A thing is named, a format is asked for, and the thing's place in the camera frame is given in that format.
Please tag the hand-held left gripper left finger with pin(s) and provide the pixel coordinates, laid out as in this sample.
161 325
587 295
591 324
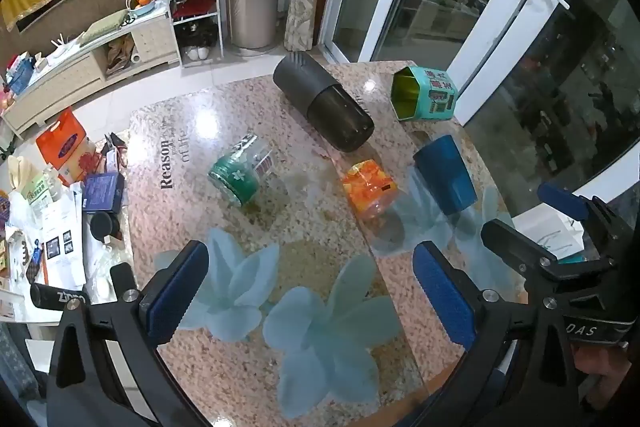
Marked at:
175 294

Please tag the green cushion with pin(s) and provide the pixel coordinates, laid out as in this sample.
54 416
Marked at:
105 26

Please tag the black round lid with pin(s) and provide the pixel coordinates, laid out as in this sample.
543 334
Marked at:
104 227

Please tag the blue plastic cup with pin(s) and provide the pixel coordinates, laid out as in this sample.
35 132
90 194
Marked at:
445 174

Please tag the white paper bag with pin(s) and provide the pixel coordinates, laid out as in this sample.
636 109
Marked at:
556 229

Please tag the white printed papers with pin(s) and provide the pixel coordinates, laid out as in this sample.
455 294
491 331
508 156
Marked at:
62 237

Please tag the large black cylinder cup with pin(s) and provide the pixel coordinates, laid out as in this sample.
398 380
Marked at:
320 102

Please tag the person's right hand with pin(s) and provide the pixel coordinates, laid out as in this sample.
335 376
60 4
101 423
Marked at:
602 359

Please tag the white shoes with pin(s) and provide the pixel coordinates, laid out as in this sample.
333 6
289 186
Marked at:
196 53

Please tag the fruit bowl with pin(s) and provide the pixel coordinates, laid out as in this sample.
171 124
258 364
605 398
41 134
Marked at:
141 2

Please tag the orange rice bag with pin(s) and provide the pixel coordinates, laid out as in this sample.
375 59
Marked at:
65 147

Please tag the dark blue box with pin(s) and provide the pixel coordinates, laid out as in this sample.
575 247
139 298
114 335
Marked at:
102 192

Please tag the blue tissue box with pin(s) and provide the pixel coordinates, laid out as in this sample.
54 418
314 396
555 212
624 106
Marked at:
19 74

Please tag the white shoe rack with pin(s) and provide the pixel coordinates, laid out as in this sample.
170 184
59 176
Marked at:
216 7

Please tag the orange clear plastic cup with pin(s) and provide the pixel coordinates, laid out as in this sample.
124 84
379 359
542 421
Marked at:
370 189

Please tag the white low cabinet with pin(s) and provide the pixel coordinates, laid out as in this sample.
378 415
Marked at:
65 77

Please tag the teal hexagonal tin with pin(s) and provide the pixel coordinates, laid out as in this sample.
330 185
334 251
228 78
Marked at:
435 94

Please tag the red black pliers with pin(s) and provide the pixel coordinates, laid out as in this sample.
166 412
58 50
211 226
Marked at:
116 152

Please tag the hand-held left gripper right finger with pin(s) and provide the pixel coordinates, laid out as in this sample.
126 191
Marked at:
445 297

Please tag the green white packet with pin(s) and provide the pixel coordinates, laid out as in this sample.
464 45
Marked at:
36 192

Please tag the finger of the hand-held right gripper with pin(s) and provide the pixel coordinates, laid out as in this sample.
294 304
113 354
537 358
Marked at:
510 242
562 202

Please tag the black printed bottle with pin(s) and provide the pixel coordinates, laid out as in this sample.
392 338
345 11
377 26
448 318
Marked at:
55 296

